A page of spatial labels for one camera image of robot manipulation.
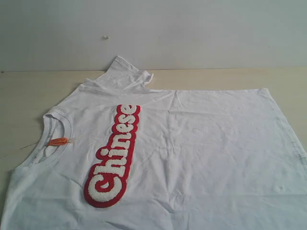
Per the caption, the white t-shirt red lettering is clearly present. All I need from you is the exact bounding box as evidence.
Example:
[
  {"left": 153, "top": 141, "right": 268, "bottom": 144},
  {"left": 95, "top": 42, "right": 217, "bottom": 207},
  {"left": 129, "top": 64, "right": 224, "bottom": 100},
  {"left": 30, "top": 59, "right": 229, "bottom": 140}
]
[{"left": 1, "top": 57, "right": 307, "bottom": 230}]

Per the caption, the orange clothing tag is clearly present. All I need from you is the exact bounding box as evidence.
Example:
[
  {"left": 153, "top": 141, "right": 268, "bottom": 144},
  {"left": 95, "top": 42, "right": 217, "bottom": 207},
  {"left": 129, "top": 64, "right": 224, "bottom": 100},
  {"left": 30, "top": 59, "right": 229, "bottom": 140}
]
[{"left": 47, "top": 137, "right": 75, "bottom": 146}]

